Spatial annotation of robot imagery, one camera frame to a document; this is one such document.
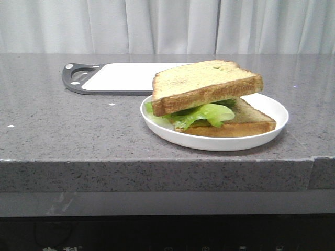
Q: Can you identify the dark cabinet front under counter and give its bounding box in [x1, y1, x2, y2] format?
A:
[1, 214, 334, 250]

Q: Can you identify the grey white cutting board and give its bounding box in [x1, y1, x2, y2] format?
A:
[62, 63, 184, 95]

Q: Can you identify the bread slice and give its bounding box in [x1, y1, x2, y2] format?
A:
[152, 60, 263, 116]
[174, 97, 276, 138]

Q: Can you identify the green lettuce leaf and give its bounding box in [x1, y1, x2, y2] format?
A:
[144, 99, 236, 130]

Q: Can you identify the white round plate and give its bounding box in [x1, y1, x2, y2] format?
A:
[140, 94, 289, 151]

